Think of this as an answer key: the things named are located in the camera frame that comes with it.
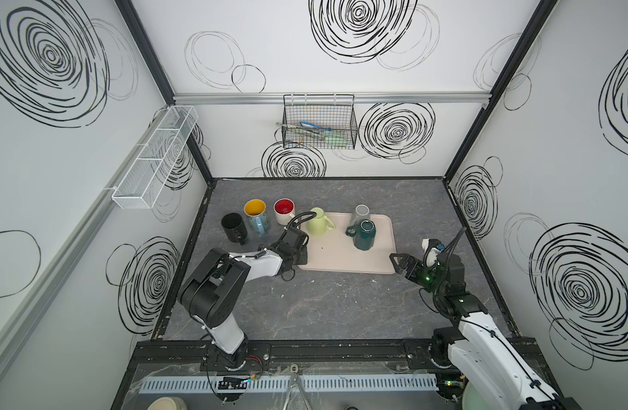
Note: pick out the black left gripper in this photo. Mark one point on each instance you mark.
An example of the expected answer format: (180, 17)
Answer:
(302, 260)

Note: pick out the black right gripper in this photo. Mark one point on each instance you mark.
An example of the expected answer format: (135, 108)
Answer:
(408, 260)

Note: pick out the white mug red inside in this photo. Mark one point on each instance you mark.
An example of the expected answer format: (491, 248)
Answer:
(284, 209)

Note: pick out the beige plastic tray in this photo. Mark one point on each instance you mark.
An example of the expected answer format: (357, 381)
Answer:
(333, 251)

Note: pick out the dark green mug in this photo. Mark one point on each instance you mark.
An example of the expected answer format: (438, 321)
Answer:
(363, 234)

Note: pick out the blue butterfly mug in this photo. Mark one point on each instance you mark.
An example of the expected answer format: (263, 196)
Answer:
(256, 212)

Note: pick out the black mug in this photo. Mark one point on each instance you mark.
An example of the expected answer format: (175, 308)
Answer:
(234, 228)

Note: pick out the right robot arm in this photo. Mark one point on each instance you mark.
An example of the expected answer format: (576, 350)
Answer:
(473, 343)

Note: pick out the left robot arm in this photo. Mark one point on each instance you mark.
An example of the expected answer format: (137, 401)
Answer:
(211, 292)

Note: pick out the light green mug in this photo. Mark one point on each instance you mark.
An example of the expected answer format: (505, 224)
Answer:
(320, 224)

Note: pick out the grey mug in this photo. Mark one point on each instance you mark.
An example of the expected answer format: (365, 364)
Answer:
(360, 213)

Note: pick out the utensils in basket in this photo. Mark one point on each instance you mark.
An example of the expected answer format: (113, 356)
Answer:
(309, 134)

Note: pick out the light green plate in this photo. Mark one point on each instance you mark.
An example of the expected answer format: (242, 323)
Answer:
(471, 400)

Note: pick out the cream round object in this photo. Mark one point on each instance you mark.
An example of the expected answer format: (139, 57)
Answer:
(168, 403)

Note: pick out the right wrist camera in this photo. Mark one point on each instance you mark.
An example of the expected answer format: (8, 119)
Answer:
(432, 247)

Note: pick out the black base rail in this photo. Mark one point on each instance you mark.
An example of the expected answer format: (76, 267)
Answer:
(258, 355)

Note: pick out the black wire basket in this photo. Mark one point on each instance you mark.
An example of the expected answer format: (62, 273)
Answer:
(333, 110)

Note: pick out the white mesh wall shelf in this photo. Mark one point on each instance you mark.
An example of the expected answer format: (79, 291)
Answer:
(147, 176)

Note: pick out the white cable duct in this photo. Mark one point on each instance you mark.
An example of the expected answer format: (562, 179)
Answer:
(276, 384)

